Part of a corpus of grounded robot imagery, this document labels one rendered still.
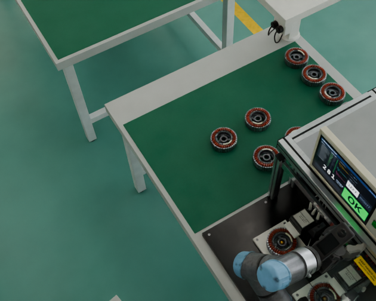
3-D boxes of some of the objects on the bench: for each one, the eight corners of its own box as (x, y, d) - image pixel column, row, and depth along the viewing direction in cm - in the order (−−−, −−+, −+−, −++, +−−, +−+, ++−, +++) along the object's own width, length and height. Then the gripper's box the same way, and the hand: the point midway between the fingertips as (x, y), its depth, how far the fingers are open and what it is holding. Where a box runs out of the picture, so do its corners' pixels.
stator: (279, 173, 209) (279, 168, 206) (250, 170, 211) (251, 165, 208) (280, 150, 216) (281, 146, 212) (253, 147, 217) (254, 143, 214)
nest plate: (276, 273, 184) (276, 272, 183) (252, 240, 192) (252, 238, 191) (310, 252, 188) (310, 251, 187) (284, 220, 196) (285, 219, 195)
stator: (277, 264, 185) (279, 261, 182) (259, 240, 190) (260, 236, 187) (302, 249, 188) (304, 245, 185) (284, 226, 193) (285, 221, 190)
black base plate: (307, 392, 165) (308, 391, 163) (202, 235, 196) (202, 233, 194) (416, 315, 177) (418, 313, 175) (301, 178, 208) (301, 175, 206)
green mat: (194, 233, 196) (194, 233, 196) (122, 125, 226) (122, 124, 226) (382, 126, 221) (382, 126, 220) (295, 41, 250) (295, 40, 250)
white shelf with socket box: (273, 97, 232) (285, 20, 194) (228, 48, 250) (231, -32, 212) (334, 66, 241) (357, -14, 203) (286, 20, 259) (299, -61, 221)
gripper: (284, 252, 143) (332, 232, 155) (313, 289, 136) (360, 265, 149) (298, 233, 137) (347, 214, 149) (329, 272, 131) (377, 248, 143)
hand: (356, 235), depth 147 cm, fingers open, 6 cm apart
